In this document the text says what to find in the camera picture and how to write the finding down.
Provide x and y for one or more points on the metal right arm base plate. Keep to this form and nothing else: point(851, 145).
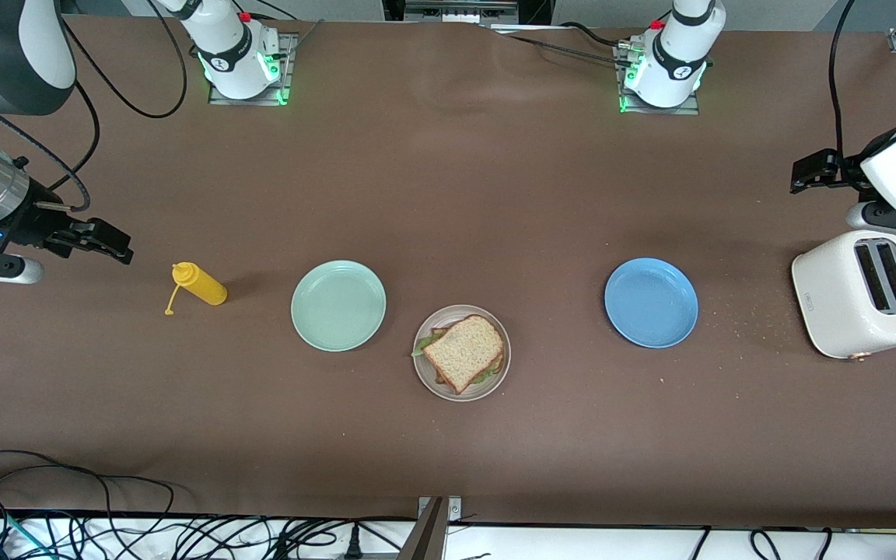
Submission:
point(290, 78)

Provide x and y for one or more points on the white toaster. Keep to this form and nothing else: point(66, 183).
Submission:
point(829, 295)

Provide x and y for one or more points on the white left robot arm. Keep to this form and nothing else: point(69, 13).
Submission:
point(677, 47)

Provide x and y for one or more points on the beige plate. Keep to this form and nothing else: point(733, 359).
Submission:
point(428, 385)

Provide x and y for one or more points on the black power plug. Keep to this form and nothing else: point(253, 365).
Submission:
point(353, 544)

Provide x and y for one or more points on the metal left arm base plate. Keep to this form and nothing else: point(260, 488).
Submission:
point(687, 109)

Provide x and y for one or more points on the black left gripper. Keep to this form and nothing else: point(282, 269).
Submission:
point(846, 172)

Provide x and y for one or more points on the green lettuce leaf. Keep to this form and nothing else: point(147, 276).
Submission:
point(421, 346)

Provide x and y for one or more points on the grey metal bracket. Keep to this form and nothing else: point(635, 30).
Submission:
point(431, 537)

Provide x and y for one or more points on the yellow mustard squeeze bottle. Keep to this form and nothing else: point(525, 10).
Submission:
point(199, 286)

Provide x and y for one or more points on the light green plate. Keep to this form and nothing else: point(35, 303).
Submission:
point(339, 306)

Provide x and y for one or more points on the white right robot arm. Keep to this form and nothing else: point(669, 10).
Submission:
point(222, 47)

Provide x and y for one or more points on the blue plate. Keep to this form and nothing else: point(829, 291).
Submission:
point(650, 303)

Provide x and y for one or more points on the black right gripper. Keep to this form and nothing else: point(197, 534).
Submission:
point(30, 218)

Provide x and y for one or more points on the grey and black equipment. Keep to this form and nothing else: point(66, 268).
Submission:
point(456, 9)

